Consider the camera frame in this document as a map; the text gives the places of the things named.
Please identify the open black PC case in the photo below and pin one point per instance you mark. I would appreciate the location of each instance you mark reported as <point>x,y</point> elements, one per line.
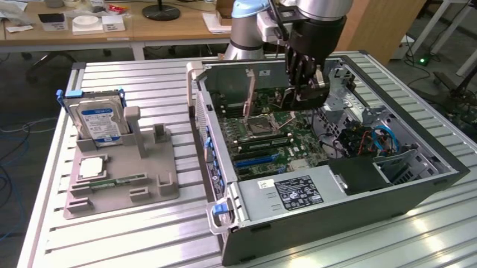
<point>335,223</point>

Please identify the grey cup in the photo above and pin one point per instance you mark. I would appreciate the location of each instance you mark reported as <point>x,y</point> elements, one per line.
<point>54,3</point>

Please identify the black intrusion switch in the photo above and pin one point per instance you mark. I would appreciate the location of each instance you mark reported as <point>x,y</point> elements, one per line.
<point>208,107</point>

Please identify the black round stand base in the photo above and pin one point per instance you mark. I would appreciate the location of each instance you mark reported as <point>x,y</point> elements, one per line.
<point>160,12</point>

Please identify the white table frame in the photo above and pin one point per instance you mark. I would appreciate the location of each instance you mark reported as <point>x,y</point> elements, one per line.
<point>417,43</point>

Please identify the white box black lid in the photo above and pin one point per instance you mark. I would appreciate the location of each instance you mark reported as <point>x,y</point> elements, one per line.
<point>53,22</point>

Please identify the green RAM stick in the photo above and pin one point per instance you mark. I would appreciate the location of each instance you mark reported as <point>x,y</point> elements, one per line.
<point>115,181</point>

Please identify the wooden cabinet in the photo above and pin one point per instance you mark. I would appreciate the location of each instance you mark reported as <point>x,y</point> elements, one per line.
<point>379,28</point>

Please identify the blue case latch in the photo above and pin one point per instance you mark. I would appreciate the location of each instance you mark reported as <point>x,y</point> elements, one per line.
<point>217,210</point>

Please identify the white paper note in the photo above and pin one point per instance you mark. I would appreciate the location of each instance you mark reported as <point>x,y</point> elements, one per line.
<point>18,28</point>

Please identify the hard disk in blue caddy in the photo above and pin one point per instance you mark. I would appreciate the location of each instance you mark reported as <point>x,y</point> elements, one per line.
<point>99,123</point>

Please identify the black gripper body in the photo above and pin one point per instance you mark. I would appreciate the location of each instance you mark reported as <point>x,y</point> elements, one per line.
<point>316,36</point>

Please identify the wooden desk white frame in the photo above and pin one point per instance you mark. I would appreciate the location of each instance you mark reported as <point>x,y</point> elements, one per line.
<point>167,28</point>
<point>37,36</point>

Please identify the device with green light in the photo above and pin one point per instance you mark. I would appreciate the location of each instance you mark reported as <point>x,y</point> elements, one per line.
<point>422,60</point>

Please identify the black graphics card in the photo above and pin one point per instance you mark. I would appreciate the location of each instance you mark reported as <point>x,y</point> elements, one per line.
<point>308,99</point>

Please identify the green motherboard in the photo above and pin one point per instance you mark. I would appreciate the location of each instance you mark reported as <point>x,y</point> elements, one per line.
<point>298,145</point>

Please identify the grey parts rack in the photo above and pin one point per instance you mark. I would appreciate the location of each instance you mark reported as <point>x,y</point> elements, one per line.
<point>123,167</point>

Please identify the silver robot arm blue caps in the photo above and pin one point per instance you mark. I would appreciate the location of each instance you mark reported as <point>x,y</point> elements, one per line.
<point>241,39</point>

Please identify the red packet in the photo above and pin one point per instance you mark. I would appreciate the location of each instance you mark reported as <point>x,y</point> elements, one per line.
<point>115,9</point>

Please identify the brown cardboard box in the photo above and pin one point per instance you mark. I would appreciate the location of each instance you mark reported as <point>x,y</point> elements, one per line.
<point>223,8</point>

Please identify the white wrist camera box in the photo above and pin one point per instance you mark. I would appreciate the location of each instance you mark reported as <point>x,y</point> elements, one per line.
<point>267,28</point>

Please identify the blue expansion slot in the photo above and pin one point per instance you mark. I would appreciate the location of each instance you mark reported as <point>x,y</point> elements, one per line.
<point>252,162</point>

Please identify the white paper stack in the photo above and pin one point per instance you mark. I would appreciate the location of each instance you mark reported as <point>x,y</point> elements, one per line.
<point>213,23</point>

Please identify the metal disk bay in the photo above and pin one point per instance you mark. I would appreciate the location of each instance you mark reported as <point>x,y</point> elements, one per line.
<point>406,167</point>
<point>342,111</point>

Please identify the metal socket cover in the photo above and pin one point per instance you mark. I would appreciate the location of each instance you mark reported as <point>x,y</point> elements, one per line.
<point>275,120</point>

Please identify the silver CPU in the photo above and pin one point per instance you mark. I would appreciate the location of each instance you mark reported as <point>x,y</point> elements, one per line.
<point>90,167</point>

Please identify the small white box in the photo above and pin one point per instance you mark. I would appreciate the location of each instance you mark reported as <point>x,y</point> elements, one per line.
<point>112,23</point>

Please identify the CPU socket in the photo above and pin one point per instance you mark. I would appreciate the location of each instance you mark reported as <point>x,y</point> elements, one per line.
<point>258,127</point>

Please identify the white round dish box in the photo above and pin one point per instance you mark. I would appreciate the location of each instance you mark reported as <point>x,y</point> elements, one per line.
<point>86,25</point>

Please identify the black plastic shroud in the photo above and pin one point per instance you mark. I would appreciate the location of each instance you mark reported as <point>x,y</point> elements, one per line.
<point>356,173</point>

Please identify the grey power supply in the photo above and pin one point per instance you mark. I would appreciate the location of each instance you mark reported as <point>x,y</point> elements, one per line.
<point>252,201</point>

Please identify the black office chair base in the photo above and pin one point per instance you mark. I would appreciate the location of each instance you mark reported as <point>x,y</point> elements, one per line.
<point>48,57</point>

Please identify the dark RAM stick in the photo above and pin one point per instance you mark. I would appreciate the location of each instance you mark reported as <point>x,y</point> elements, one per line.
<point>264,143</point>

